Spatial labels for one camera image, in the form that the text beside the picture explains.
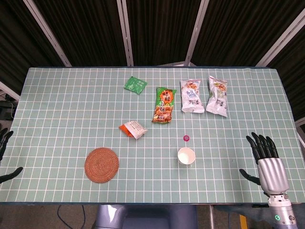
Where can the white paper cup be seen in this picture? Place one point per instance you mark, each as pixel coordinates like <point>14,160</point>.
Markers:
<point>186,156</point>

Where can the orange white snack packet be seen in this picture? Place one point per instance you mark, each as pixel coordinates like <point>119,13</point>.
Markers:
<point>134,130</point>

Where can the green orange snack bag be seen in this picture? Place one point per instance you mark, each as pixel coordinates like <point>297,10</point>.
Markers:
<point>164,106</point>

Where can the white snack bag green print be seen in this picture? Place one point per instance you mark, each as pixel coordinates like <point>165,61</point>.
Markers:
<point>217,96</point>

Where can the white screen frame post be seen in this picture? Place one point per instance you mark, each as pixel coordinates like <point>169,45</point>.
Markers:
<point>125,33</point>
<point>9,90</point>
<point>196,33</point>
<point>281,39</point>
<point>47,33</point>

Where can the green grid tablecloth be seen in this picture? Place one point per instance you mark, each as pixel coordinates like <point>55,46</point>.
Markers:
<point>71,114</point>

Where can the white snack bag blue print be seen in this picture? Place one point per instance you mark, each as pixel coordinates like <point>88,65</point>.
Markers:
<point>191,96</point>

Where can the small pink bottle cap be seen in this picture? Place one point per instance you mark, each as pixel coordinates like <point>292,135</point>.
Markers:
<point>186,138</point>

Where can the blue-grey robot torso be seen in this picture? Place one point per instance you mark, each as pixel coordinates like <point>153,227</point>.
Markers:
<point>147,217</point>

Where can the black floor device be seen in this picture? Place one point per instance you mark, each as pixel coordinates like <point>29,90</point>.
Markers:
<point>6,109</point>

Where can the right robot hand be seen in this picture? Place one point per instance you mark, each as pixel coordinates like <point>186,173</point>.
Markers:
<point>272,174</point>

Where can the round woven rattan coaster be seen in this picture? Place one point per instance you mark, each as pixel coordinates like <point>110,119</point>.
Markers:
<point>102,165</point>

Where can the green sachet packet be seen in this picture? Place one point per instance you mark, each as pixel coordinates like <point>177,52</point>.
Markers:
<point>135,85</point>

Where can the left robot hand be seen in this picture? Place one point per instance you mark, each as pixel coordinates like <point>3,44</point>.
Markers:
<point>6,137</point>

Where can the dark fabric screen panel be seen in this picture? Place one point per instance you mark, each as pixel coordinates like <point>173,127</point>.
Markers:
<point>243,28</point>
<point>293,78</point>
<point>14,43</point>
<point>162,31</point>
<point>85,31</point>

